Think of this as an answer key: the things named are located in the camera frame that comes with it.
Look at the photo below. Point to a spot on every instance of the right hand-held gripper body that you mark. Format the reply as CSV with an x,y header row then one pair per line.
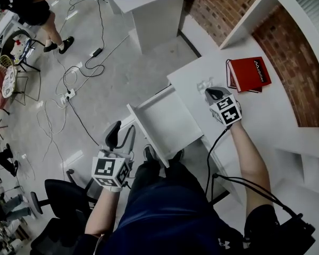
x,y
228,110

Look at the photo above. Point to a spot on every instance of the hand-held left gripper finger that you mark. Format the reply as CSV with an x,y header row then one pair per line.
x,y
129,142
113,137

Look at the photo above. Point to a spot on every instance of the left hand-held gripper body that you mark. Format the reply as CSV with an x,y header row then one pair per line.
x,y
106,169

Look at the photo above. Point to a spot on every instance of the small white drawer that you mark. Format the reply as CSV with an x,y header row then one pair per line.
x,y
170,121

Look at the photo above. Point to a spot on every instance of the person's right forearm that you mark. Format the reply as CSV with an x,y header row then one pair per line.
x,y
250,163

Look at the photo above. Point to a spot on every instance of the person's left forearm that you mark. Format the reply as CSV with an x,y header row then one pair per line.
x,y
103,211

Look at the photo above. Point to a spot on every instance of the person's left shoe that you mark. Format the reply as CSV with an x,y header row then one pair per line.
x,y
149,154

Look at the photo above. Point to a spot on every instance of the person's shoe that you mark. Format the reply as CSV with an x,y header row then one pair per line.
x,y
149,154
178,155

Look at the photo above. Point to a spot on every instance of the white desk with hutch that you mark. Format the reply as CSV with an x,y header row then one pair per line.
x,y
255,121

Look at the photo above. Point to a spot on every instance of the red hardcover book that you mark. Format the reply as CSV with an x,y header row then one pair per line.
x,y
250,73
255,90

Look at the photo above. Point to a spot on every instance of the person's black trousers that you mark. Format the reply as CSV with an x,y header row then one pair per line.
x,y
149,177

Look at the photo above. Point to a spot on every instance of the person's right shoe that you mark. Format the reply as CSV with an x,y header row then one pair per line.
x,y
178,155

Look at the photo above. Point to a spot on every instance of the black office chair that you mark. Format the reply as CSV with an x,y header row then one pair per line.
x,y
61,195

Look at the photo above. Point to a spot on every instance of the person's navy shirt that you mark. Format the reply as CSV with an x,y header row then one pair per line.
x,y
162,222

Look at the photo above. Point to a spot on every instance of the black power adapter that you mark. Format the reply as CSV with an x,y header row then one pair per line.
x,y
97,52

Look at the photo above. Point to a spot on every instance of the white side cabinet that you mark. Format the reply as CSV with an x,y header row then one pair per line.
x,y
154,15

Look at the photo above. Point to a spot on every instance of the black metal chair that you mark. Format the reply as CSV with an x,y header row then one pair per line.
x,y
29,65

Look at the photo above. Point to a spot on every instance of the patterned round seat cushion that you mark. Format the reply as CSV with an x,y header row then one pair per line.
x,y
9,82

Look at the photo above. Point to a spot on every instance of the frosted glass cabinet door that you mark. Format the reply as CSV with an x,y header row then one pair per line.
x,y
311,9

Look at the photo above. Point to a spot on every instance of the black electronics box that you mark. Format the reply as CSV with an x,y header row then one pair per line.
x,y
295,235

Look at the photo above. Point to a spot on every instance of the small white table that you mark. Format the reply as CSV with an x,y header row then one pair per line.
x,y
4,28

